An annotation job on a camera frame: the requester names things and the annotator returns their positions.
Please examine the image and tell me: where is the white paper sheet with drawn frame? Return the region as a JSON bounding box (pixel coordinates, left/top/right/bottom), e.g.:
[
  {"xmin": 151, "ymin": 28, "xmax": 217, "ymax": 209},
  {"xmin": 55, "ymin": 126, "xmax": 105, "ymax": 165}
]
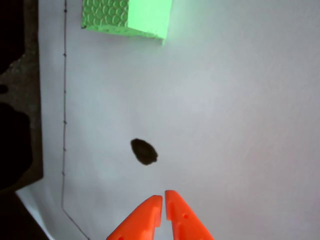
[{"xmin": 14, "ymin": 0, "xmax": 320, "ymax": 240}]

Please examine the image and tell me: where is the green textured foam cube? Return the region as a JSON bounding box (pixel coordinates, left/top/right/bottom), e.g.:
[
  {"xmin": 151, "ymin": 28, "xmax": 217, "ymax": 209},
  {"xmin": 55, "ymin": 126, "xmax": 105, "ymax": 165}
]
[{"xmin": 80, "ymin": 0, "xmax": 174, "ymax": 47}]

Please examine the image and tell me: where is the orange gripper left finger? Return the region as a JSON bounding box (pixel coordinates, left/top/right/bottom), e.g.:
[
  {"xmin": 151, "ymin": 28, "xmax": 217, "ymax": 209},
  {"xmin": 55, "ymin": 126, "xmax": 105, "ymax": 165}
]
[{"xmin": 106, "ymin": 195, "xmax": 164, "ymax": 240}]

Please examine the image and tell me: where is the black marker dot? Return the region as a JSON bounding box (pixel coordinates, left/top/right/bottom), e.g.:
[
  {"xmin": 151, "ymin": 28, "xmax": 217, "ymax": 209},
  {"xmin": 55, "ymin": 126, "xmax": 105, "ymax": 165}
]
[{"xmin": 130, "ymin": 138, "xmax": 159, "ymax": 166}]

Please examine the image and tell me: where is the black cast metal stand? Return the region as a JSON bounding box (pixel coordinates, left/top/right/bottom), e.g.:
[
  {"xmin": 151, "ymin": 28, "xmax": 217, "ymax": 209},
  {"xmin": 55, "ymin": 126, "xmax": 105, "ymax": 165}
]
[{"xmin": 0, "ymin": 0, "xmax": 45, "ymax": 193}]

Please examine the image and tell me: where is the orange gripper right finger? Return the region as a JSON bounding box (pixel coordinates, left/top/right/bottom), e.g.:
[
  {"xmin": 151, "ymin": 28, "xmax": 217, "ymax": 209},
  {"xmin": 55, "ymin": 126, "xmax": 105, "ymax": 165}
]
[{"xmin": 164, "ymin": 190, "xmax": 215, "ymax": 240}]

